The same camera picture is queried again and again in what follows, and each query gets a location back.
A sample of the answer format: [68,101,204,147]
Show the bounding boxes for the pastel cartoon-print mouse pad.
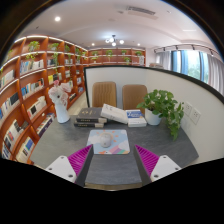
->
[86,129,131,155]

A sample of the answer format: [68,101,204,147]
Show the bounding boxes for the window with curtains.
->
[153,43,224,96]

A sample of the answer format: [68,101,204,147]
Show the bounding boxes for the tan upholstered chair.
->
[91,81,118,109]
[121,84,148,113]

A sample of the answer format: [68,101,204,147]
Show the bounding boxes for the white computer mouse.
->
[99,133,112,149]

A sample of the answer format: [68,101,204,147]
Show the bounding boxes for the thick white book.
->
[100,103,129,125]

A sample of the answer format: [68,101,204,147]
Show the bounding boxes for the ceiling chandelier lamp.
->
[104,34,125,47]

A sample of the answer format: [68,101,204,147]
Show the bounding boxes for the recessed ceiling lights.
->
[54,15,142,48]

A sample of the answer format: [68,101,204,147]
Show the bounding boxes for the white black-edged desk partition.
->
[83,65,224,164]

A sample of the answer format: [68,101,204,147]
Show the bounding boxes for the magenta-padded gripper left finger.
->
[44,144,95,187]

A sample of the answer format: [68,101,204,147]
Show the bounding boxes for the blue and white book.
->
[125,109,148,128]

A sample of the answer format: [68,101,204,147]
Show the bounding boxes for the ceiling air vent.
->
[125,5,157,16]

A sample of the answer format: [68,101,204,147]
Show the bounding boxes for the green plant in white pot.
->
[136,89,185,141]

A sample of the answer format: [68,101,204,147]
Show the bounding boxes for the white wall socket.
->
[183,101,193,118]
[189,107,202,126]

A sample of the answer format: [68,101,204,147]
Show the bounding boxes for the white vase with pink flowers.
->
[48,79,73,124]

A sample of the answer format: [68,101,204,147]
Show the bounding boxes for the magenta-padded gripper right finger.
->
[133,144,183,185]

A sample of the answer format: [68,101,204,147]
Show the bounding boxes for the orange wooden bookshelf unit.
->
[0,34,147,164]

